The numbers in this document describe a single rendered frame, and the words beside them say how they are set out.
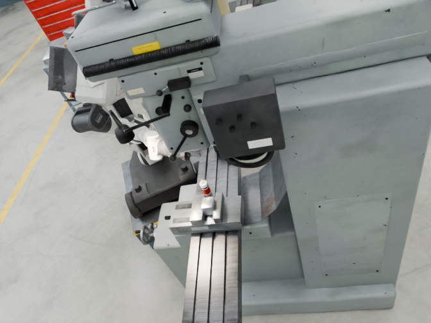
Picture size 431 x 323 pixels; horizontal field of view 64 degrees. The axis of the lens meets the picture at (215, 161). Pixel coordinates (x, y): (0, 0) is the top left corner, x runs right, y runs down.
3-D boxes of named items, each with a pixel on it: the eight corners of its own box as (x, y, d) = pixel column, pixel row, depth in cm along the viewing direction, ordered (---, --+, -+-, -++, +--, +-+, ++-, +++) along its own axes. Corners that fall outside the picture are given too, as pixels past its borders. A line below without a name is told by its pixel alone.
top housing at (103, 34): (88, 86, 117) (60, 43, 106) (108, 48, 135) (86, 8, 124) (221, 56, 107) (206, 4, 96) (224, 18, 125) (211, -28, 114)
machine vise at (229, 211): (173, 235, 168) (165, 222, 160) (177, 209, 178) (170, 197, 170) (243, 229, 159) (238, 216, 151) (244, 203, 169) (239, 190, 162)
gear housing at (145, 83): (127, 102, 123) (113, 79, 116) (140, 66, 139) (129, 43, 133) (217, 83, 115) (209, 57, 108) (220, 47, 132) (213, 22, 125)
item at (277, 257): (185, 293, 232) (150, 248, 191) (190, 250, 254) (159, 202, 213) (308, 284, 214) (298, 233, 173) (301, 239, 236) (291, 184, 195)
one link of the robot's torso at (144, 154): (140, 155, 261) (114, 120, 219) (165, 145, 262) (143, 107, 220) (146, 172, 253) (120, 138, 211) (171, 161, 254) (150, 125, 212)
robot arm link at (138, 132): (152, 150, 176) (144, 140, 193) (160, 131, 174) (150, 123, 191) (133, 145, 171) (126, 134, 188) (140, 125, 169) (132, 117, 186)
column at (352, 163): (308, 303, 216) (269, 112, 109) (299, 238, 249) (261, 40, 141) (395, 298, 205) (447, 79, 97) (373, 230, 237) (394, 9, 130)
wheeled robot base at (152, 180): (129, 162, 292) (110, 134, 269) (185, 138, 294) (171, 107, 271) (140, 218, 246) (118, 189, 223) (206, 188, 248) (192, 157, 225)
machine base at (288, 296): (199, 319, 228) (190, 307, 214) (205, 240, 269) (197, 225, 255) (394, 309, 201) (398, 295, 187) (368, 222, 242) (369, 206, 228)
